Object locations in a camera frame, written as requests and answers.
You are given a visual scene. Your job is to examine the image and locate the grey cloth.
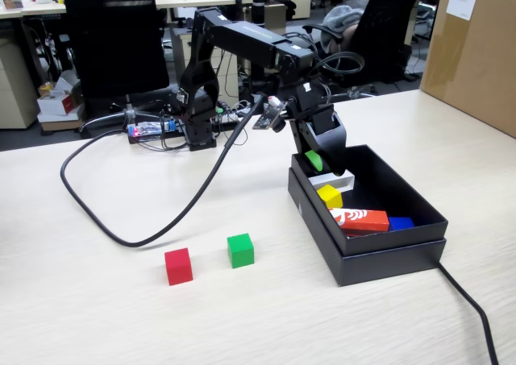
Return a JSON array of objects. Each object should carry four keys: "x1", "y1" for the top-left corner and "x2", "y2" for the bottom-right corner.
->
[{"x1": 322, "y1": 0, "x2": 372, "y2": 54}]

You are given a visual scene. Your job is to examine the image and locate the orange printed carton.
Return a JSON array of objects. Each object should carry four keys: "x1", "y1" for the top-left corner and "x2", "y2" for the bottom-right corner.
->
[{"x1": 327, "y1": 206, "x2": 390, "y2": 237}]

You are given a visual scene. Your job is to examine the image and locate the white red open carton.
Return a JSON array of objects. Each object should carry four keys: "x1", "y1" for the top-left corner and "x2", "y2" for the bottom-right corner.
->
[{"x1": 36, "y1": 69, "x2": 85, "y2": 132}]

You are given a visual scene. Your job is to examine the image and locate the green cube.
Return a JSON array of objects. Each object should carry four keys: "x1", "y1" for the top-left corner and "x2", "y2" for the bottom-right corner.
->
[{"x1": 227, "y1": 233, "x2": 255, "y2": 269}]

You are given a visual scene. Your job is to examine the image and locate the white rectangular block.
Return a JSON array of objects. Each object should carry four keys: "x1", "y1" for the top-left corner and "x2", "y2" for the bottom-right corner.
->
[{"x1": 308, "y1": 170, "x2": 356, "y2": 193}]

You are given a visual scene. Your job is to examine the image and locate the thick black table cable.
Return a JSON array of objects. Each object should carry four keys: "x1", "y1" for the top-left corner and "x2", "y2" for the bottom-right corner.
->
[{"x1": 437, "y1": 262, "x2": 500, "y2": 365}]

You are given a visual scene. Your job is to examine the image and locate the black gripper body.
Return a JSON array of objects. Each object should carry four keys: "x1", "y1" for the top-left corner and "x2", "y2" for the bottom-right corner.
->
[{"x1": 284, "y1": 81, "x2": 339, "y2": 135}]

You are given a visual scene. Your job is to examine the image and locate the controller board with red LED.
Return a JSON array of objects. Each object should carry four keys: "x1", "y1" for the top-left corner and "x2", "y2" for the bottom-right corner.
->
[{"x1": 126, "y1": 118, "x2": 186, "y2": 145}]

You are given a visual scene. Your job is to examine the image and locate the black open box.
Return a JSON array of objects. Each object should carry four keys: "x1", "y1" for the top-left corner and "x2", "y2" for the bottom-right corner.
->
[{"x1": 287, "y1": 167, "x2": 447, "y2": 288}]

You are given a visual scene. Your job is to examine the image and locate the beige low cabinet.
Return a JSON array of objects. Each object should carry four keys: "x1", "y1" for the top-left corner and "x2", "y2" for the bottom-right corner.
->
[{"x1": 0, "y1": 38, "x2": 41, "y2": 131}]

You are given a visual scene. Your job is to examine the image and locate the black vertical pole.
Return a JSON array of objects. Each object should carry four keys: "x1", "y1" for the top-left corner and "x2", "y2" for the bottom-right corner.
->
[{"x1": 248, "y1": 0, "x2": 270, "y2": 115}]

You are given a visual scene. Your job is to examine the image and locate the large cardboard box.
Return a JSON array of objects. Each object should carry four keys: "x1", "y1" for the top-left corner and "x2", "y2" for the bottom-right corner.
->
[{"x1": 418, "y1": 0, "x2": 516, "y2": 139}]

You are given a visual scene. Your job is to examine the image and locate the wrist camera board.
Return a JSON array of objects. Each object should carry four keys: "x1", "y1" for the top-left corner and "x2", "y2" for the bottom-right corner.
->
[{"x1": 252, "y1": 96, "x2": 289, "y2": 133}]

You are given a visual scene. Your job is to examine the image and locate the black chrome-armed office chair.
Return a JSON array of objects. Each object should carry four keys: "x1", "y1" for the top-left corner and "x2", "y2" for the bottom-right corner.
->
[{"x1": 302, "y1": 0, "x2": 424, "y2": 106}]

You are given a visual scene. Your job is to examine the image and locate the black mesh office chair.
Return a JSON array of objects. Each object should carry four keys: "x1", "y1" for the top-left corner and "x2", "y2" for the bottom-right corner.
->
[{"x1": 60, "y1": 0, "x2": 178, "y2": 136}]

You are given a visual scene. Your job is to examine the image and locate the thick black camera cable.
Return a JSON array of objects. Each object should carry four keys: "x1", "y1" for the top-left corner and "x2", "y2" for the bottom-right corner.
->
[{"x1": 60, "y1": 93, "x2": 269, "y2": 248}]

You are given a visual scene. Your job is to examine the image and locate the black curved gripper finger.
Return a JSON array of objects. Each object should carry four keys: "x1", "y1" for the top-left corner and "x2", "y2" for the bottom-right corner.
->
[{"x1": 312, "y1": 125, "x2": 347, "y2": 177}]

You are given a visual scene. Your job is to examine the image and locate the red cube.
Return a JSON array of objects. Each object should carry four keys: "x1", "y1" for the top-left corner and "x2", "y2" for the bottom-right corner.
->
[{"x1": 164, "y1": 247, "x2": 194, "y2": 287}]

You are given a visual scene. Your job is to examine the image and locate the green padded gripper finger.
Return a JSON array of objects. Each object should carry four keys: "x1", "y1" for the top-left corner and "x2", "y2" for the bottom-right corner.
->
[{"x1": 289, "y1": 121, "x2": 324, "y2": 173}]

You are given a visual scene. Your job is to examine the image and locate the white power strip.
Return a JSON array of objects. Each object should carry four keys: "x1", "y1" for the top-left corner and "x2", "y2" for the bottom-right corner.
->
[{"x1": 213, "y1": 103, "x2": 251, "y2": 125}]

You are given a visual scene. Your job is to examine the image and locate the beige narrow cabinet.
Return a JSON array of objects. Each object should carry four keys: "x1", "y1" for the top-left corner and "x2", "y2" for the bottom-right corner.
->
[{"x1": 264, "y1": 2, "x2": 289, "y2": 74}]

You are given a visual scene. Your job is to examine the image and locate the blue cube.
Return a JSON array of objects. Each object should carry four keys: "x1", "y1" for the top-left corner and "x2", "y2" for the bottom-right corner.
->
[{"x1": 388, "y1": 216, "x2": 415, "y2": 232}]

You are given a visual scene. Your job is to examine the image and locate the thin black servo wires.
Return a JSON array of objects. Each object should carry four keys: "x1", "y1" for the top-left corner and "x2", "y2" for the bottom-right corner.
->
[{"x1": 298, "y1": 32, "x2": 367, "y2": 100}]

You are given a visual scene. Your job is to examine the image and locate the yellow cube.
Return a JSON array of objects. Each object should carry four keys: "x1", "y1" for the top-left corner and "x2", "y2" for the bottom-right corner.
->
[{"x1": 316, "y1": 184, "x2": 343, "y2": 209}]

